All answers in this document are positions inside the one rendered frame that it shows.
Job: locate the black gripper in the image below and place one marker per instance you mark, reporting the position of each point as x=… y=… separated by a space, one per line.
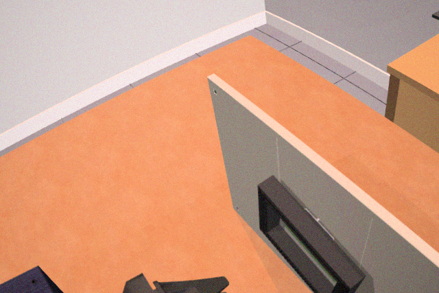
x=139 y=284

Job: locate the grey flat panel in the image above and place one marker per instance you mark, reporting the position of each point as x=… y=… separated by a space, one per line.
x=255 y=147

